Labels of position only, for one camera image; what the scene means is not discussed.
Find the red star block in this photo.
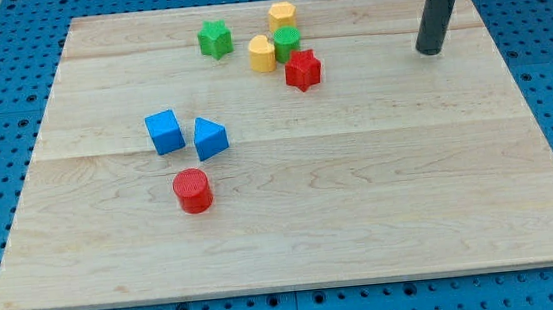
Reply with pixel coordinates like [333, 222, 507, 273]
[284, 50, 322, 92]

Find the green star block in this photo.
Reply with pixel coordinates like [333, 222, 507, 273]
[198, 19, 234, 60]

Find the blue triangle block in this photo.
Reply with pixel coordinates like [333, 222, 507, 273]
[194, 117, 230, 162]

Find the red cylinder block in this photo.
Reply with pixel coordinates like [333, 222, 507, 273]
[172, 168, 213, 214]

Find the yellow heart block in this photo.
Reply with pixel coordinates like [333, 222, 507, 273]
[247, 35, 277, 73]

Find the blue cube block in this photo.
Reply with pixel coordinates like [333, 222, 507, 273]
[145, 109, 185, 155]

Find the green cylinder block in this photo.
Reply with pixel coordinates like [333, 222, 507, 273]
[273, 25, 301, 64]

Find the light wooden board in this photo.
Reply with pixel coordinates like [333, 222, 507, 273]
[0, 0, 553, 310]

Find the yellow hexagon block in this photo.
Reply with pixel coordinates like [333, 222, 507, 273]
[267, 1, 297, 33]

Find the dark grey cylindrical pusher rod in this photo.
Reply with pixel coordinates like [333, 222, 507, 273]
[415, 0, 456, 56]

